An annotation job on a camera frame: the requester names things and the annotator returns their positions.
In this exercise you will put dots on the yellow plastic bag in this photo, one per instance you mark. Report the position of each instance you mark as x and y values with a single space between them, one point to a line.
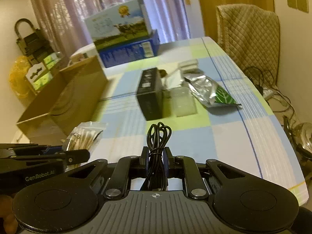
18 81

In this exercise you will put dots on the tissue packs cardboard box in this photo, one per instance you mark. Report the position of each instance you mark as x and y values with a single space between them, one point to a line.
40 74

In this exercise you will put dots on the open brown cardboard box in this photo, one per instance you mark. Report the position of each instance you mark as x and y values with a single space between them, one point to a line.
69 99

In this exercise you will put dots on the white plastic box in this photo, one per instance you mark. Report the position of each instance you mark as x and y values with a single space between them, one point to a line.
188 66

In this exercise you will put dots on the black folding cart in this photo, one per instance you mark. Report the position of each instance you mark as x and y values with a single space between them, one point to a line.
34 46

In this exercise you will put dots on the blue flat box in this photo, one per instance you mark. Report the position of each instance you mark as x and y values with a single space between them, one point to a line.
130 52

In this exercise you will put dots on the cotton swab bag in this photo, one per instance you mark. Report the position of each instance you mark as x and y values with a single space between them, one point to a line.
85 136

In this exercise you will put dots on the person left hand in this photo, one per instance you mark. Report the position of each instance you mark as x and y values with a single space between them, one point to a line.
10 224

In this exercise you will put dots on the quilted beige chair cover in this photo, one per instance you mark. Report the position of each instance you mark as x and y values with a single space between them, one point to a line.
250 35

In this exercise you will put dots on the silver green tea pouch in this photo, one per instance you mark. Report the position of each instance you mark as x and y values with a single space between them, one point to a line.
207 91

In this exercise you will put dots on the steel kettle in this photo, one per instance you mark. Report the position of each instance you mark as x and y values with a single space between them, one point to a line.
299 137

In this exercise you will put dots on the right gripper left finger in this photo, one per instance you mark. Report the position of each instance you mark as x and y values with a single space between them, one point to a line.
119 175

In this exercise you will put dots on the checked tablecloth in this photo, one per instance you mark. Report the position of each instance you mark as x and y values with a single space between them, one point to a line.
248 137

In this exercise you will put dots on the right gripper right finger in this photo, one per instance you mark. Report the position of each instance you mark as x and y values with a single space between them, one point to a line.
185 168

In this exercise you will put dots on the white power strip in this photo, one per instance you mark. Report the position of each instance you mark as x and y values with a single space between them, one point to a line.
268 93

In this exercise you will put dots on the black shaver box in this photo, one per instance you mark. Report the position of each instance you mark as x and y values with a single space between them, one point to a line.
149 94

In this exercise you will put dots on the wall power sockets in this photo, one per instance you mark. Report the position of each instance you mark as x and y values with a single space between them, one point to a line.
301 5

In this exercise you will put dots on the white appliance box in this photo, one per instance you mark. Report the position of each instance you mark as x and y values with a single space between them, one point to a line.
84 53

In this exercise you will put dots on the milk carton gift box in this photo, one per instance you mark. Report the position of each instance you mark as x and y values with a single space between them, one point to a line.
119 24

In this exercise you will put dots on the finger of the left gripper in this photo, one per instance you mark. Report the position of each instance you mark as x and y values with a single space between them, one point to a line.
71 157
22 149

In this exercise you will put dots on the clear plastic cup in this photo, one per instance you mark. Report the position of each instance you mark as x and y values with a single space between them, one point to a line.
183 102

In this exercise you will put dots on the purple curtain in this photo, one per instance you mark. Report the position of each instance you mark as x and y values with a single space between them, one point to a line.
62 21

